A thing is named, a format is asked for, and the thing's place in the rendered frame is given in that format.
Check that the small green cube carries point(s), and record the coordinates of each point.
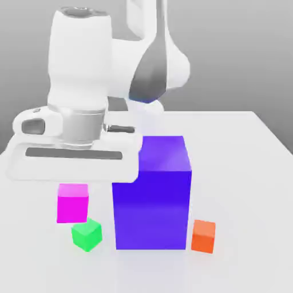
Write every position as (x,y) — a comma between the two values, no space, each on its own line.
(87,235)

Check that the small orange cube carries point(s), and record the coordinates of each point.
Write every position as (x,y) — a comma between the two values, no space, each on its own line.
(203,237)

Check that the large purple box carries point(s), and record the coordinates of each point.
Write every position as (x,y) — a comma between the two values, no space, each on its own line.
(152,206)

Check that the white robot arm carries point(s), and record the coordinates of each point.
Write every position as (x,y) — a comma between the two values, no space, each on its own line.
(77,68)

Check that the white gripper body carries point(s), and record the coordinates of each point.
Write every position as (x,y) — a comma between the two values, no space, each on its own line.
(73,168)

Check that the small magenta cube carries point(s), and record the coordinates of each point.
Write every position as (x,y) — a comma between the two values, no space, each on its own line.
(72,206)

